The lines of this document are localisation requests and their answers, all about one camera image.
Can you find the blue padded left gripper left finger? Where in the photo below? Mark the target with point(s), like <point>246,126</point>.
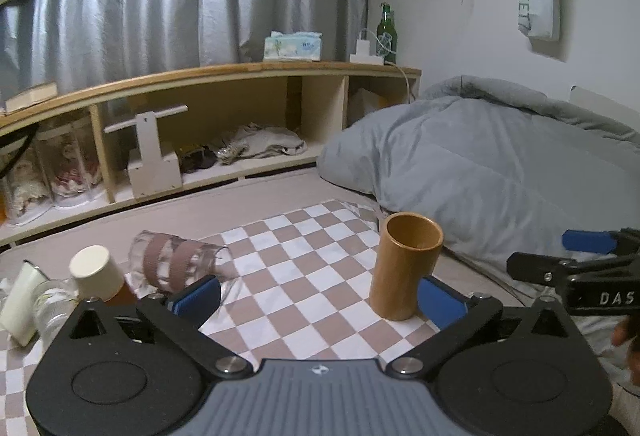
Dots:
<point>179,316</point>

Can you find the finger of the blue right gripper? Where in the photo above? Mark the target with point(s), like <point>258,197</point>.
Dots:
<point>597,242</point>

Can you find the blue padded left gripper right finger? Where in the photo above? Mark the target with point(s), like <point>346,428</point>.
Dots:
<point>459,321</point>

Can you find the tan bamboo cylinder cup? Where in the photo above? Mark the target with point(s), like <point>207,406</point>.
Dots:
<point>408,251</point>

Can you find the white and brown paper cup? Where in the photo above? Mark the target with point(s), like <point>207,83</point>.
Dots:
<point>97,276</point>

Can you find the cream white tumbler cup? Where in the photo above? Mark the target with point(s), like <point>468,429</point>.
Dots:
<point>16,315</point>

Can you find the person's hand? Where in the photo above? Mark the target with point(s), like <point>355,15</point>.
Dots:
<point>627,332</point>

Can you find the clear glass mug brown sleeve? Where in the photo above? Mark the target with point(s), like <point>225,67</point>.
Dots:
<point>159,262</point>

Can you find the brown white checkered cloth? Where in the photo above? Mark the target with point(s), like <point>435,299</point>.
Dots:
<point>296,285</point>

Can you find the grey duvet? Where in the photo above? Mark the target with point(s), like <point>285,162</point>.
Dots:
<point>500,167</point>

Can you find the white wooden stand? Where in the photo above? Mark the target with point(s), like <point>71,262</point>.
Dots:
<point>153,167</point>

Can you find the clear ribbed stemmed glass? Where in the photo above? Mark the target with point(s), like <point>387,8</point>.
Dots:
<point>54,301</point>

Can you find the crumpled grey cloth on shelf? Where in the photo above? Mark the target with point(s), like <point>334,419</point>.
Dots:
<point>254,141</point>

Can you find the doll in right clear case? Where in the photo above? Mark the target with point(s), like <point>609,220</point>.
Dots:
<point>70,163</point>

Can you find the doll in clear case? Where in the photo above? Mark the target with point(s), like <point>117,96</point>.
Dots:
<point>70,163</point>
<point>25,190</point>

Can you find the long wooden shelf unit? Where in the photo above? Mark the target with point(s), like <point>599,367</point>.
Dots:
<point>197,104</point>

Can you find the doll in left clear case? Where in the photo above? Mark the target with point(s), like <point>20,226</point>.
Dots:
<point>25,190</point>

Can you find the cream book on shelf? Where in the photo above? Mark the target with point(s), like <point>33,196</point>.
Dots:
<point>31,97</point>

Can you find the white charger block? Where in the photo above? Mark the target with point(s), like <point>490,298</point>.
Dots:
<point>364,56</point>

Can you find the green glass bottle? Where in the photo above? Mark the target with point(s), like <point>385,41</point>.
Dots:
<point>386,35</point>

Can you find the tissue pack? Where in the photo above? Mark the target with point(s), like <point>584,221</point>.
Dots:
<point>279,46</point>

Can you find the silver grey curtain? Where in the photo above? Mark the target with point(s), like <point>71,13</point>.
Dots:
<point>77,44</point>

